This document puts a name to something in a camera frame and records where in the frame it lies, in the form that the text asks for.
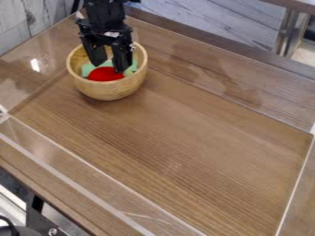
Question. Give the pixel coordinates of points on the clear acrylic tray wall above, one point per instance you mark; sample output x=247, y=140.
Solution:
x=106, y=207

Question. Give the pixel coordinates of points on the red round fruit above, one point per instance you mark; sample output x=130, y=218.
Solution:
x=104, y=73

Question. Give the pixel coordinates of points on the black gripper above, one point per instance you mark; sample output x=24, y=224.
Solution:
x=95, y=37

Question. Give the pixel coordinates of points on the black table leg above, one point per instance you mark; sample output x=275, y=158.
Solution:
x=37, y=222

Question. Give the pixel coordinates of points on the metal table leg background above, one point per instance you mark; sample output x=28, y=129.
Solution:
x=291, y=32

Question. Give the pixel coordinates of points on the wooden bowl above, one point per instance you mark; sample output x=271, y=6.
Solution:
x=107, y=90

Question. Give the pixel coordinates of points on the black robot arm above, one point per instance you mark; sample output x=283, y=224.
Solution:
x=104, y=13

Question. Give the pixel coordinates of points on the green sponge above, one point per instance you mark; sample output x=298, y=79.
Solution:
x=87, y=68

